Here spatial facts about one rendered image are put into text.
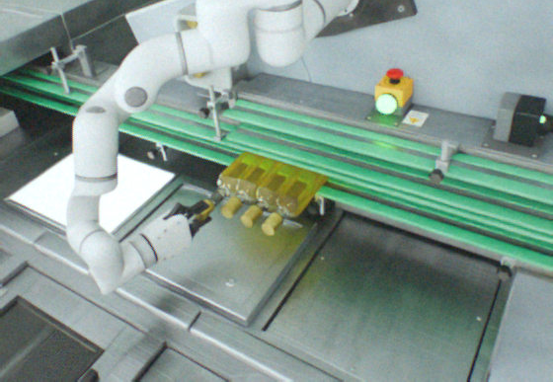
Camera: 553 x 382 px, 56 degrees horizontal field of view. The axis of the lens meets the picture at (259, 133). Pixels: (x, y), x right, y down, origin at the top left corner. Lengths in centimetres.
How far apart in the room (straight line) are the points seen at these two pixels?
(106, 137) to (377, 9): 66
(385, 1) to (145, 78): 57
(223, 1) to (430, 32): 51
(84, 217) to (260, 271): 43
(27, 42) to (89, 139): 101
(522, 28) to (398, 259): 60
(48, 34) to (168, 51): 111
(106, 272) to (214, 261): 30
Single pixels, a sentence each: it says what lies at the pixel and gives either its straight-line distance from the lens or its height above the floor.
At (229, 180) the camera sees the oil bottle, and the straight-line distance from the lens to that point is 132.
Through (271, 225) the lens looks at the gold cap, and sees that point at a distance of 119.
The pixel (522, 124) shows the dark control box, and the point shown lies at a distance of 120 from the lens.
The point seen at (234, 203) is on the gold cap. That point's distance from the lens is 126.
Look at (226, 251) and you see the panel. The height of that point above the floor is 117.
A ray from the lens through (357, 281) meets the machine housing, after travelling 131.
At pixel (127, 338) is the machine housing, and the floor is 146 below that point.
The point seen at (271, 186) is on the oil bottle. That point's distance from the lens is 128.
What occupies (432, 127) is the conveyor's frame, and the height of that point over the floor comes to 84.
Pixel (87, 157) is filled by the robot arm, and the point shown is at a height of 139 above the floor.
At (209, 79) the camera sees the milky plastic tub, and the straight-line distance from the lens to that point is 157.
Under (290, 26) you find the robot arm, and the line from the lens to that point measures 99.
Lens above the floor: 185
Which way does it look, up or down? 42 degrees down
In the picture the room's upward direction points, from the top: 134 degrees counter-clockwise
